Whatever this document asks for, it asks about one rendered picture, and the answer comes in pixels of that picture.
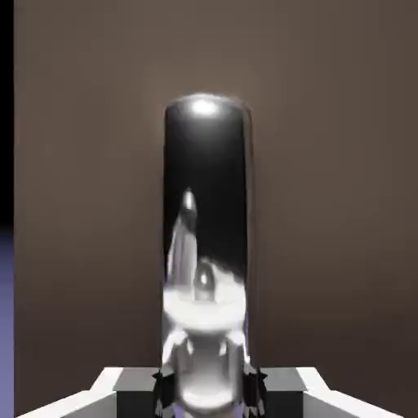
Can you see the brown cabinet door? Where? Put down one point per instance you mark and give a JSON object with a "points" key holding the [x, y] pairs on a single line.
{"points": [[326, 163]]}

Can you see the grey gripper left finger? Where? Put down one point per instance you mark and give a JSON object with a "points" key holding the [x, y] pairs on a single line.
{"points": [[124, 392]]}

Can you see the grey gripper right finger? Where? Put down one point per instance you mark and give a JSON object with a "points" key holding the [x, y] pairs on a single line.
{"points": [[287, 392]]}

